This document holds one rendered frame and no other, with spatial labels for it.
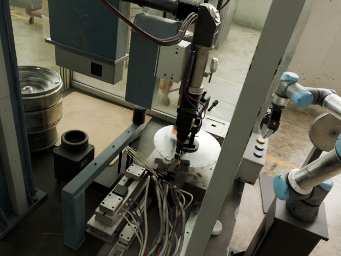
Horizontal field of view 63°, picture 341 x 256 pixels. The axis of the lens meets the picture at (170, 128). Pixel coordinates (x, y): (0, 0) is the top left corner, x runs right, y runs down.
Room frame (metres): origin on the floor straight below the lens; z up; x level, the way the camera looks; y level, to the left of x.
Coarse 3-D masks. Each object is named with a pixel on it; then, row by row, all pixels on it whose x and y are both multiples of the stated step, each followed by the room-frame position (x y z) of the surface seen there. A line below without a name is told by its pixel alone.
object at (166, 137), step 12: (168, 132) 1.15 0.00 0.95; (204, 132) 1.22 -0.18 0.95; (156, 144) 1.03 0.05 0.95; (168, 144) 1.05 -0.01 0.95; (204, 144) 1.11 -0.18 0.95; (216, 144) 1.13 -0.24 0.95; (168, 156) 0.96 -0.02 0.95; (180, 156) 0.98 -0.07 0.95; (192, 156) 1.00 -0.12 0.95; (204, 156) 1.02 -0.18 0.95; (216, 156) 1.03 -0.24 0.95
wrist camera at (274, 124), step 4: (272, 108) 1.26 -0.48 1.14; (276, 108) 1.25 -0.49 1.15; (272, 112) 1.23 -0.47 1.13; (276, 112) 1.23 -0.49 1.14; (280, 112) 1.23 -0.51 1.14; (272, 116) 1.21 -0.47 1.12; (276, 116) 1.21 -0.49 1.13; (280, 116) 1.22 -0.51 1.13; (272, 120) 1.19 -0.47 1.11; (276, 120) 1.19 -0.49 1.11; (268, 124) 1.17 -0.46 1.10; (272, 124) 1.17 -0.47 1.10; (276, 124) 1.17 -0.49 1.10; (268, 128) 1.17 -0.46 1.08; (272, 128) 1.16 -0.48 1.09; (276, 128) 1.16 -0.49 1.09
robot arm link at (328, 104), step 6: (318, 90) 1.19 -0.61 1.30; (324, 90) 1.20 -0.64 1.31; (330, 90) 1.22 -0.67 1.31; (324, 96) 1.17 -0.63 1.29; (330, 96) 1.15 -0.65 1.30; (336, 96) 1.15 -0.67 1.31; (318, 102) 1.17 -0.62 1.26; (324, 102) 1.15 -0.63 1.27; (330, 102) 1.12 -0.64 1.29; (336, 102) 1.10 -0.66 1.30; (324, 108) 1.15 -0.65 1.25; (330, 108) 1.11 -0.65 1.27; (336, 108) 1.08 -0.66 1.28; (336, 114) 1.07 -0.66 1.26
